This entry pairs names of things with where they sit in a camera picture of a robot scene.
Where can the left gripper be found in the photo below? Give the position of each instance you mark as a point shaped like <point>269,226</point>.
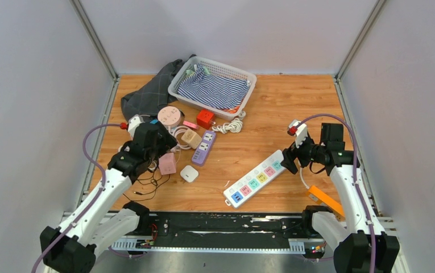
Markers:
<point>165,143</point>

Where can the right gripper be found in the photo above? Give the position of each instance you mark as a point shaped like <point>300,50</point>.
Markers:
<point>289,158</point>

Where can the light pink cube plug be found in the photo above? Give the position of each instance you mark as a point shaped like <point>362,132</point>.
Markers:
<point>167,164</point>

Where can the beige cube plug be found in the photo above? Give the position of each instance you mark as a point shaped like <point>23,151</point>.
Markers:
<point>191,138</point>

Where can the white cube plug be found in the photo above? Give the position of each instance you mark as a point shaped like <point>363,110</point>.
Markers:
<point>189,174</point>

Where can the purple power strip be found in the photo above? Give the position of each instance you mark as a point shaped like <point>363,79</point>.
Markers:
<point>202,151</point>

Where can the red cube plug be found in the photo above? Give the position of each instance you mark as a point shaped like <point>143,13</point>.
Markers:
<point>205,119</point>

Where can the white long power strip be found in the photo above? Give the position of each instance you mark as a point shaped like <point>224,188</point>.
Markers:
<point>254,181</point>

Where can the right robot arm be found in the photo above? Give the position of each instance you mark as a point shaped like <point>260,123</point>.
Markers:
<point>360,242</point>

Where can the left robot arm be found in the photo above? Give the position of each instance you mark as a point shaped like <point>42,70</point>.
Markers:
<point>78,241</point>

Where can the round pink power socket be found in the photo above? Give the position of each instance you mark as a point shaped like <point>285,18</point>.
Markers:
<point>170,116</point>

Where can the orange power strip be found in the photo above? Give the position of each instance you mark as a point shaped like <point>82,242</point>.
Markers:
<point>321,198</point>

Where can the dark grey checked cloth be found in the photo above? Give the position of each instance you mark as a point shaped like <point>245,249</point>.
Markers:
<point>148,99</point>

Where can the white plastic basket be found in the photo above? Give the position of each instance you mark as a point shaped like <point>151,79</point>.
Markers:
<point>217,69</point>

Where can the blue striped cloth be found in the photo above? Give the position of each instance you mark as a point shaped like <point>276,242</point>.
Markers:
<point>219,92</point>

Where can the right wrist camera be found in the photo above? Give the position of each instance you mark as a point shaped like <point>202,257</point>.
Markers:
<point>299,131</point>

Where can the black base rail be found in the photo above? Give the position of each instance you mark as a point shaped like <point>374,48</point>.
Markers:
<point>222,232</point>

